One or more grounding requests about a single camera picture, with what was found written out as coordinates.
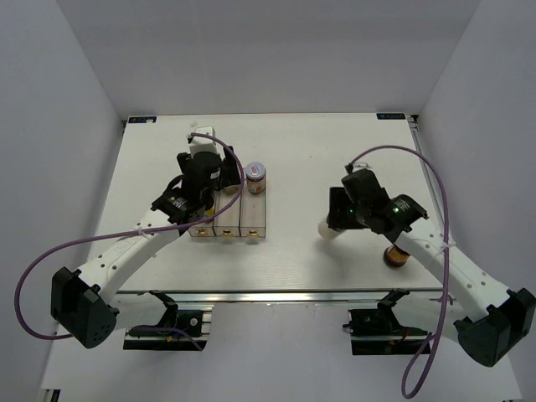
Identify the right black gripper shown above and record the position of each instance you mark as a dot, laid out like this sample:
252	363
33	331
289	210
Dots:
337	198

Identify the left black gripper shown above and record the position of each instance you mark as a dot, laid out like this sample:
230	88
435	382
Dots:
229	174

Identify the white lid sauce jar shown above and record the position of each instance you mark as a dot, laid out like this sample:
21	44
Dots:
255	173

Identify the black grinder white bottle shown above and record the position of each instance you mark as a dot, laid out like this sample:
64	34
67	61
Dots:
328	233

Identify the black lid spice jar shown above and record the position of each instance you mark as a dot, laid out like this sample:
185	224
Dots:
230	191

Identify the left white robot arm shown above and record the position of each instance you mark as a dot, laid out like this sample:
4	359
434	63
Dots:
85	301

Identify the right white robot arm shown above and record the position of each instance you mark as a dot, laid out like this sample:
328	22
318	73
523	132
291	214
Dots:
484	316

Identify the middle clear organizer bin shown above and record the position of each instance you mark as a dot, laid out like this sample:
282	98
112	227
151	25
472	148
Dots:
227	224

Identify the clear organizer bin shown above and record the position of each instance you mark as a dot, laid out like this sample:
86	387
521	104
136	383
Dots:
205	229
253	214
227	224

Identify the right clear organizer bin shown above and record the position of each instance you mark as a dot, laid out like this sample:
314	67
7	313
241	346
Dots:
253	214

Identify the left clear organizer bin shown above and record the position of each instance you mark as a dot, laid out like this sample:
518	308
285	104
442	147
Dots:
205	229

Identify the red lid brown jar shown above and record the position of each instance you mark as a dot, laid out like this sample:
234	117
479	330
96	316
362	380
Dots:
395	257

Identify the right blue table label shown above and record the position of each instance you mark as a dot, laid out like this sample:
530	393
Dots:
390	116

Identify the blue table label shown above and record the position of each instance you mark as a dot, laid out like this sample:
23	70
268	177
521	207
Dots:
390	116
141	119

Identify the left blue table label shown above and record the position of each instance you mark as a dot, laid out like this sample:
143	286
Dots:
141	119

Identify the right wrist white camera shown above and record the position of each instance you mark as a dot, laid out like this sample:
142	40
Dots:
355	166

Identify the wrist white camera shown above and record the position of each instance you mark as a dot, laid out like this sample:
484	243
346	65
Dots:
355	166
201	140

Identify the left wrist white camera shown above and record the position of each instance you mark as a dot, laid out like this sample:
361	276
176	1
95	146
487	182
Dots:
201	140

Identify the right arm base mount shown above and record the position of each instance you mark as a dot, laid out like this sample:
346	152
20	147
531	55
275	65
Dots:
376	330

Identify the aluminium table front rail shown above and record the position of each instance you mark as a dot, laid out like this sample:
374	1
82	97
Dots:
344	296

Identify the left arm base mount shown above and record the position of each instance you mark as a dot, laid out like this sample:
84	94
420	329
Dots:
154	321

